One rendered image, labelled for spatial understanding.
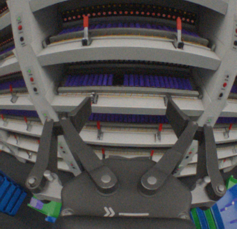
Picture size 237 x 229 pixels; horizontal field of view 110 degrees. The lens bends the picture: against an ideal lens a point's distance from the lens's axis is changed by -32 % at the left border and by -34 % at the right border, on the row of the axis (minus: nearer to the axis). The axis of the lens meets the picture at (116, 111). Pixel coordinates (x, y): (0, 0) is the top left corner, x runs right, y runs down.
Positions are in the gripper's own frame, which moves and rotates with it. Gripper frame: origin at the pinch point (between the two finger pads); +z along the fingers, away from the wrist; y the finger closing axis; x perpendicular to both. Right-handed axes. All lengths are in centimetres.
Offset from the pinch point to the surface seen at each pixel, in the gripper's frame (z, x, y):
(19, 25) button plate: 13.6, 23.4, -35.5
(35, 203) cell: 0, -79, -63
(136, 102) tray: 22.6, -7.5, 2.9
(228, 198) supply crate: 0, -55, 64
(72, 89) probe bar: 24.2, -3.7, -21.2
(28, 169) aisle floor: 31, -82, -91
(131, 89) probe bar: 24.3, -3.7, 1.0
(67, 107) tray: 21.2, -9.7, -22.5
